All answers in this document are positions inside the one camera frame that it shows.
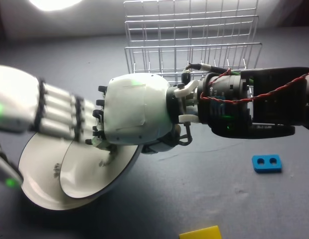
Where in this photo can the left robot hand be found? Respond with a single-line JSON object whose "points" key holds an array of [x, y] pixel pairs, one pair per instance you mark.
{"points": [[17, 99]]}

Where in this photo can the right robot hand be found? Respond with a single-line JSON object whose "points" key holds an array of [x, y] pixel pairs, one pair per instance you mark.
{"points": [[134, 109]]}

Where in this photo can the white plate with black outside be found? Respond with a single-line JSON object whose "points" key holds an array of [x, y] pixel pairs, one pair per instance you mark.
{"points": [[37, 174]]}

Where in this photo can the all-white plate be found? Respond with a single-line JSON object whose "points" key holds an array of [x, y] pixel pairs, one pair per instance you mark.
{"points": [[94, 179]]}

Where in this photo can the yellow flat block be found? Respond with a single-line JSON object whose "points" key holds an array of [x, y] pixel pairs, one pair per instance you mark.
{"points": [[201, 234]]}

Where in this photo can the blue block with two holes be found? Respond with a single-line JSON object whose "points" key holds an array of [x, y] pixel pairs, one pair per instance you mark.
{"points": [[266, 169]]}

